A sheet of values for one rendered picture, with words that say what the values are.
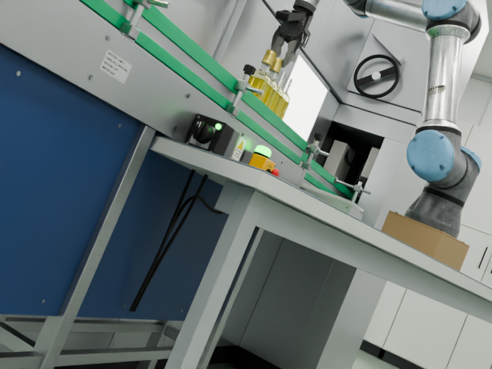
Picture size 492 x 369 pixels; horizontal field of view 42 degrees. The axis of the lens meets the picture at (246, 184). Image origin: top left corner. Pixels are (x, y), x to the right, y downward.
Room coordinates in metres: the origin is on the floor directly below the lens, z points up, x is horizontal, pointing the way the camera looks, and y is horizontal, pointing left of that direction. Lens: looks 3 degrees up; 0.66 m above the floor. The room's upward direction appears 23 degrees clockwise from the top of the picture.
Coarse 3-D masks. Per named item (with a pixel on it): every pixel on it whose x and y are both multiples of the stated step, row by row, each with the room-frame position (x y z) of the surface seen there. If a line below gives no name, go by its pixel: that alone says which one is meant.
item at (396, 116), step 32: (416, 0) 2.93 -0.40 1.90; (480, 0) 3.05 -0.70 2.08; (384, 32) 2.96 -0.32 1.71; (416, 32) 2.90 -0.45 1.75; (480, 32) 3.30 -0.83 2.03; (416, 64) 2.88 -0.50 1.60; (352, 96) 2.97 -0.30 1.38; (384, 96) 2.91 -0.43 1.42; (416, 96) 2.85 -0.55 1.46; (352, 128) 2.98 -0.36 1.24; (384, 128) 2.89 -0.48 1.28; (416, 128) 2.86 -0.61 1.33
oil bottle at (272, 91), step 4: (272, 80) 1.98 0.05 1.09; (272, 84) 1.97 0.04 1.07; (276, 84) 1.99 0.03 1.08; (272, 88) 1.97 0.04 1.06; (276, 88) 2.00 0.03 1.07; (268, 92) 1.97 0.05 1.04; (272, 92) 1.98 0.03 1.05; (276, 92) 2.01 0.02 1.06; (268, 96) 1.97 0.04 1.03; (272, 96) 1.99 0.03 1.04; (264, 100) 1.97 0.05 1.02; (268, 100) 1.98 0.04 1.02; (272, 100) 2.01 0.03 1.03; (268, 104) 1.99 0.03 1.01
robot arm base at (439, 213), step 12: (432, 192) 1.71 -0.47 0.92; (420, 204) 1.72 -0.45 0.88; (432, 204) 1.70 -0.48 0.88; (444, 204) 1.69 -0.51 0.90; (456, 204) 1.69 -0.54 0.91; (408, 216) 1.73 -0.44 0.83; (420, 216) 1.70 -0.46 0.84; (432, 216) 1.68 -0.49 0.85; (444, 216) 1.69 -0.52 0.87; (456, 216) 1.70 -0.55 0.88; (444, 228) 1.68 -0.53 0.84; (456, 228) 1.70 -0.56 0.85
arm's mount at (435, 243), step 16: (384, 224) 1.74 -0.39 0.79; (400, 224) 1.71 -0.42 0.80; (416, 224) 1.68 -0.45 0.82; (400, 240) 1.70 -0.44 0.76; (416, 240) 1.67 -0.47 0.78; (432, 240) 1.64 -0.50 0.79; (448, 240) 1.66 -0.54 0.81; (432, 256) 1.63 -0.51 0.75; (448, 256) 1.68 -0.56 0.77; (464, 256) 1.74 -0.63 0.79
